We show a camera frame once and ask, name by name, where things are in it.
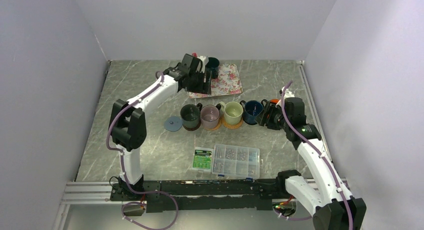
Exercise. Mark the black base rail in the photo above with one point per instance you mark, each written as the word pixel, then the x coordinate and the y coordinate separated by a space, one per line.
pixel 160 196

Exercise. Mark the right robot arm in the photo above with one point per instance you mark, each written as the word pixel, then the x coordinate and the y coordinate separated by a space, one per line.
pixel 331 205

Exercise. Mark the green label small box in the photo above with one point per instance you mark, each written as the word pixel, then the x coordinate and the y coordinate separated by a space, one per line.
pixel 202 159

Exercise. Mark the right side aluminium rail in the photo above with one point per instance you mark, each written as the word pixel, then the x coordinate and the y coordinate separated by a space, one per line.
pixel 312 103

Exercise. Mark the dark wood coaster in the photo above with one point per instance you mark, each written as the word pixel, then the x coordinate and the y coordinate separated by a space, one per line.
pixel 194 128

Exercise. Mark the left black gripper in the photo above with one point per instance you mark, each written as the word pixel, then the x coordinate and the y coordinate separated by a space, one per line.
pixel 203 87

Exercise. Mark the cream mug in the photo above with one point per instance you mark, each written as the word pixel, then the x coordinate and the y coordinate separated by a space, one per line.
pixel 232 112

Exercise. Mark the aluminium frame rail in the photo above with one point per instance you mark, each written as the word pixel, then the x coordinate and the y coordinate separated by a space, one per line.
pixel 96 193

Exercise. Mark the orange mug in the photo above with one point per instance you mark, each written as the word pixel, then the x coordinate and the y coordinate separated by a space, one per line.
pixel 264 102

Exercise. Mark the lilac mug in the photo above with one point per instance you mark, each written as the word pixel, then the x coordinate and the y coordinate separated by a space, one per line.
pixel 210 112

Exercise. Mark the blue smiley coaster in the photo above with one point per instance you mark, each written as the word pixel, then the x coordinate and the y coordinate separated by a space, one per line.
pixel 173 123

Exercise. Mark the dark green mug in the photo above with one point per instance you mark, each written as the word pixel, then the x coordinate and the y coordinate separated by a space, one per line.
pixel 213 65

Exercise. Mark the clear plastic screw organizer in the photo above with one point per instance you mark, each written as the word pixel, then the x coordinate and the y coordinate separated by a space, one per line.
pixel 236 161

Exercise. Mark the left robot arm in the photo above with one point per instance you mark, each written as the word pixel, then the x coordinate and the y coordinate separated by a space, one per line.
pixel 127 127

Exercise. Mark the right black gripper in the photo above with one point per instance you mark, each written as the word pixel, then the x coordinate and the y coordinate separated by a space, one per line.
pixel 269 109

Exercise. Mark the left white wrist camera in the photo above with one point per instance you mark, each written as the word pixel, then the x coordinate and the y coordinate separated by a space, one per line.
pixel 203 59

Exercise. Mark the grey mug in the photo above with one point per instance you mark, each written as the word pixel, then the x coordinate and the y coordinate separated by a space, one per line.
pixel 191 115

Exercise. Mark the navy blue mug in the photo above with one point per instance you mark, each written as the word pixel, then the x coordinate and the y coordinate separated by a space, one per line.
pixel 251 109

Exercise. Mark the floral tray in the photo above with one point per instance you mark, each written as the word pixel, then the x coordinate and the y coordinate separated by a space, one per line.
pixel 228 82

